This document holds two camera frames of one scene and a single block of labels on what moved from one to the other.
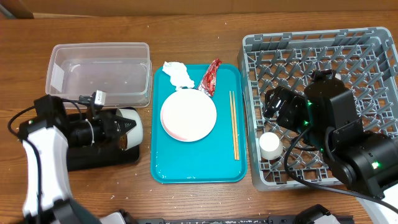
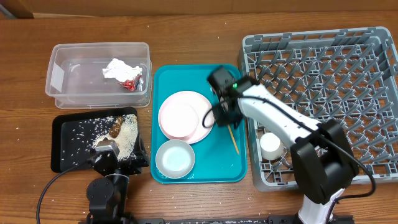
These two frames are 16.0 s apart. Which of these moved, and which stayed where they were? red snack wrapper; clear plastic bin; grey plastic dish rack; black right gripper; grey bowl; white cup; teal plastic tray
Moved: black right gripper; red snack wrapper; grey bowl
Stayed: clear plastic bin; grey plastic dish rack; teal plastic tray; white cup
